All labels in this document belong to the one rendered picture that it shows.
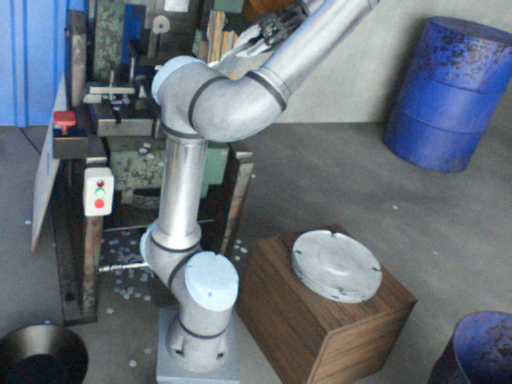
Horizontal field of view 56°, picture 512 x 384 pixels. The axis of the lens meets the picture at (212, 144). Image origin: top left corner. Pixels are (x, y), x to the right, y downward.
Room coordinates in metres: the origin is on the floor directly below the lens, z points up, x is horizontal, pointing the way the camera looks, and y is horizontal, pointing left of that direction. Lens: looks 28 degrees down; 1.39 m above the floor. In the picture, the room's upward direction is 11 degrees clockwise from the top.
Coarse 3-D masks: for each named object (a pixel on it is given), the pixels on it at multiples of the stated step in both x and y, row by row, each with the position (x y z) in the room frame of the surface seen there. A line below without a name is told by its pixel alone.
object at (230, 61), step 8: (240, 48) 1.16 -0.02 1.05; (224, 56) 1.12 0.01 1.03; (232, 56) 1.17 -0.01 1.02; (240, 56) 1.24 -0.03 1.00; (248, 56) 1.32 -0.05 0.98; (216, 64) 1.13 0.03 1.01; (224, 64) 1.18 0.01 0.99; (232, 64) 1.26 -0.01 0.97; (240, 64) 1.34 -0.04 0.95; (224, 72) 1.28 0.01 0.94
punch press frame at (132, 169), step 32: (96, 0) 1.62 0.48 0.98; (128, 0) 1.34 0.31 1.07; (224, 0) 1.46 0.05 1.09; (96, 32) 1.60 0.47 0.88; (96, 64) 1.60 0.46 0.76; (128, 64) 1.97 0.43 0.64; (128, 160) 1.25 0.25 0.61; (160, 160) 1.29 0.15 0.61; (224, 160) 1.39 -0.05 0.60; (128, 192) 1.26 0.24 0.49
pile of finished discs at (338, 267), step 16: (304, 240) 1.32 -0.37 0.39; (320, 240) 1.33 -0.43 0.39; (336, 240) 1.35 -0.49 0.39; (352, 240) 1.37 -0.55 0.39; (304, 256) 1.23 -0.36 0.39; (320, 256) 1.24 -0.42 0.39; (336, 256) 1.26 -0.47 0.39; (352, 256) 1.28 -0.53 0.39; (368, 256) 1.30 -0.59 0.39; (304, 272) 1.16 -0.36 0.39; (320, 272) 1.17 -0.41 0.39; (336, 272) 1.18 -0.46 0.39; (352, 272) 1.20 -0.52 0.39; (368, 272) 1.22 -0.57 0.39; (320, 288) 1.11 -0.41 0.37; (336, 288) 1.11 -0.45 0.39; (352, 288) 1.13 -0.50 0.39; (368, 288) 1.14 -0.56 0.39
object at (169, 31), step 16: (160, 0) 1.43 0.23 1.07; (176, 0) 1.45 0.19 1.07; (192, 0) 1.47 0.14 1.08; (160, 16) 1.42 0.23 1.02; (176, 16) 1.45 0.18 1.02; (192, 16) 1.47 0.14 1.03; (144, 32) 1.47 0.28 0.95; (160, 32) 1.42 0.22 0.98; (176, 32) 1.45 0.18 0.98; (192, 32) 1.48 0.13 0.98; (144, 48) 1.45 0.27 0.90; (160, 48) 1.40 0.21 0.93; (176, 48) 1.43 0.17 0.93; (192, 48) 1.48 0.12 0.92
